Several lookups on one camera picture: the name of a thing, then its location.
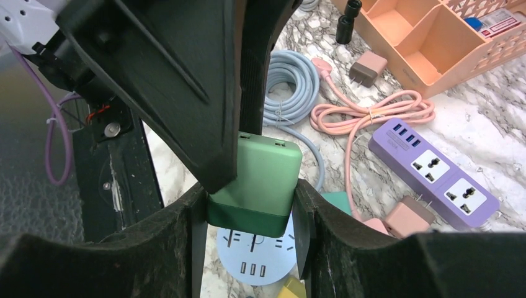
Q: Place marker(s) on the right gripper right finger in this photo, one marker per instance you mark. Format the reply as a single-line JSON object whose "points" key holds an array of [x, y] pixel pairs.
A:
{"points": [[338, 256]]}

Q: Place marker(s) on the pink power strip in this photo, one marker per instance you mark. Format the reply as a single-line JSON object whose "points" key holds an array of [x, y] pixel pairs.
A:
{"points": [[377, 225]]}

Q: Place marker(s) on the green plug adapter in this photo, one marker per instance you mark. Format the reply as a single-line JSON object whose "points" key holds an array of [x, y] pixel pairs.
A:
{"points": [[259, 200]]}

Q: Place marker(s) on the pink plug adapter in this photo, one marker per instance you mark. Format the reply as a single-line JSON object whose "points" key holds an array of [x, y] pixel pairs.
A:
{"points": [[367, 69], [408, 217]]}

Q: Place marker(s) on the black cylinder object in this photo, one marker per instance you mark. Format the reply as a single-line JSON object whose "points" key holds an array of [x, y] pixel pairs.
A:
{"points": [[345, 24]]}

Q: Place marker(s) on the pink plug adapter middle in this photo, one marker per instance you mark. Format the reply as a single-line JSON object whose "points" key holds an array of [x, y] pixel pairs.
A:
{"points": [[408, 217]]}

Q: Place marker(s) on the round blue power strip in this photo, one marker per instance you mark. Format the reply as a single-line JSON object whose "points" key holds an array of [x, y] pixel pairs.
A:
{"points": [[254, 259]]}

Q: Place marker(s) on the teal plug adapter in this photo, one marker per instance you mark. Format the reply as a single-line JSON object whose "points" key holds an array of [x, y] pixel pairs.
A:
{"points": [[339, 200]]}

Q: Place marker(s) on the yellow plug adapter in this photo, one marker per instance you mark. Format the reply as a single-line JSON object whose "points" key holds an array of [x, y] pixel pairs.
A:
{"points": [[292, 288]]}

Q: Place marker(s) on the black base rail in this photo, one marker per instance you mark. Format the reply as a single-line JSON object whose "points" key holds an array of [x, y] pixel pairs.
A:
{"points": [[117, 182]]}

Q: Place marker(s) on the orange file organizer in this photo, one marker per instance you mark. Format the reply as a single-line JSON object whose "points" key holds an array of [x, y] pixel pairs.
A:
{"points": [[430, 47]]}

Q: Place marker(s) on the red white box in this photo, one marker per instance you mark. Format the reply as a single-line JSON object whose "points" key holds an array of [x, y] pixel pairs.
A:
{"points": [[500, 21]]}

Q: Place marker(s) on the purple power strip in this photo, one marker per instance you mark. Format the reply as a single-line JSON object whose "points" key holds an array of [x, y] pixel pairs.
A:
{"points": [[457, 198]]}

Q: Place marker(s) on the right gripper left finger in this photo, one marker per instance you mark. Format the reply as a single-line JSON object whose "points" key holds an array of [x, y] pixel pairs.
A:
{"points": [[160, 256]]}

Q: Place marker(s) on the pink plug adapter back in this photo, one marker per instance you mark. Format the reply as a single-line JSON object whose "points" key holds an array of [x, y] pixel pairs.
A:
{"points": [[367, 69]]}

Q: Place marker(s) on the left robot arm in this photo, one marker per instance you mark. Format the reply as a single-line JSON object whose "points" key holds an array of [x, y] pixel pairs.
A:
{"points": [[31, 28]]}

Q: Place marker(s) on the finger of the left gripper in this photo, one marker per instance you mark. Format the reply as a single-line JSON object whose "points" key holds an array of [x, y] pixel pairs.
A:
{"points": [[177, 65], [263, 22]]}

